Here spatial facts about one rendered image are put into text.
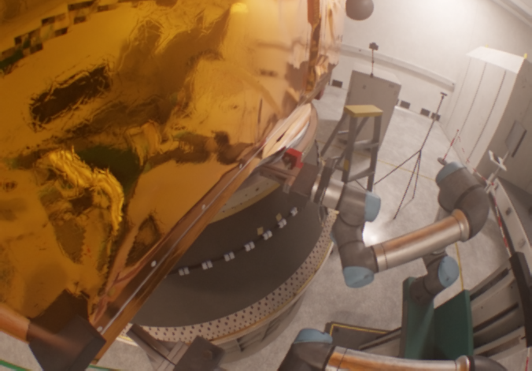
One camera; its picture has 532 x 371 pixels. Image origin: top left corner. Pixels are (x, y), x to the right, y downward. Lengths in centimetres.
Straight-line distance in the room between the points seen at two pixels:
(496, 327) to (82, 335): 109
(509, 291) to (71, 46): 113
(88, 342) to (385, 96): 427
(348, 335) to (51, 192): 199
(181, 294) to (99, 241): 62
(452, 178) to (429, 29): 780
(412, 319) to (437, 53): 803
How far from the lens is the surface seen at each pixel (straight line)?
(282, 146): 76
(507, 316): 100
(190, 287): 81
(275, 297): 100
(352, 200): 55
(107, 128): 19
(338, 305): 240
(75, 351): 30
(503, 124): 601
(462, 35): 883
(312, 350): 46
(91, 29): 19
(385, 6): 816
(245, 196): 65
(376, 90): 417
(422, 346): 111
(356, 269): 55
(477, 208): 67
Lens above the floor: 216
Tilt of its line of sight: 39 degrees down
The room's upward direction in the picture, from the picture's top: 5 degrees clockwise
